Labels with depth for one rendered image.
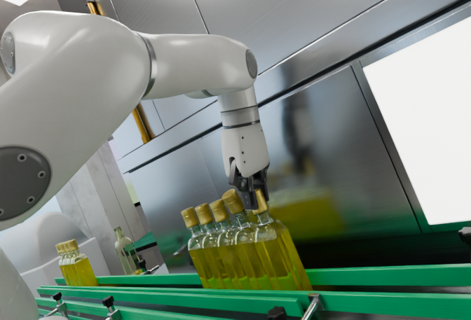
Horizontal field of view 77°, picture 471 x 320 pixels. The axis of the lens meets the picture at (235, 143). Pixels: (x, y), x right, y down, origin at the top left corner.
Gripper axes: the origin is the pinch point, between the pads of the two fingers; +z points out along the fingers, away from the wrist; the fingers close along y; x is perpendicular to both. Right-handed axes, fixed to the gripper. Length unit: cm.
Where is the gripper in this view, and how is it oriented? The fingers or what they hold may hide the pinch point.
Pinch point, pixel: (255, 195)
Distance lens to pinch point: 62.5
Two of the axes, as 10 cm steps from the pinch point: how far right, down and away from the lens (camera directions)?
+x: 7.8, -0.6, -6.2
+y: -5.9, 2.3, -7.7
